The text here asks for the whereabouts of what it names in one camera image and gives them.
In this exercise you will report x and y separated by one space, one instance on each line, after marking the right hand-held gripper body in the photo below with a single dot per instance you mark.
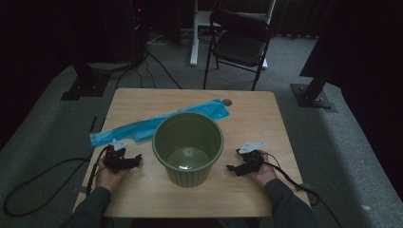
253 160

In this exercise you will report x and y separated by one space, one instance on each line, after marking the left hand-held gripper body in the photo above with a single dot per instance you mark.
114 158

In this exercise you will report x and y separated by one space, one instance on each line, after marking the blue plastic bag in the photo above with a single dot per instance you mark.
142 128

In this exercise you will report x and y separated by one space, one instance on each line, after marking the green ribbed bin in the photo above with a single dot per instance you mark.
188 148

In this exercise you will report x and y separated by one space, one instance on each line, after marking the person's right hand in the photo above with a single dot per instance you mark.
264 175

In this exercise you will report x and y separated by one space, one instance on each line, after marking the person's left hand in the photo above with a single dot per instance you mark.
107 180

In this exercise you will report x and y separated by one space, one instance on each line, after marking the black strip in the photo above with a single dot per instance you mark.
93 124

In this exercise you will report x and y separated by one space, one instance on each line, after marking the grey tape piece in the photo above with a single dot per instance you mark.
304 186

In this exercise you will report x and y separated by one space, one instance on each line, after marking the grey table grommet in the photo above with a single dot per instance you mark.
226 102

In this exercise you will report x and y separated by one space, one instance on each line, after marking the black stand base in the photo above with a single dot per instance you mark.
85 85
312 95

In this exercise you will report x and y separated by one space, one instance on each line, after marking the black folding chair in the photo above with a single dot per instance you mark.
240 47

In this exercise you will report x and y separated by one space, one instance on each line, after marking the white scrap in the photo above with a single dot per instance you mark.
365 207

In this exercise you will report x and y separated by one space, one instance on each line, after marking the dark equipment rack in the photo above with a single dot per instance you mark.
126 31

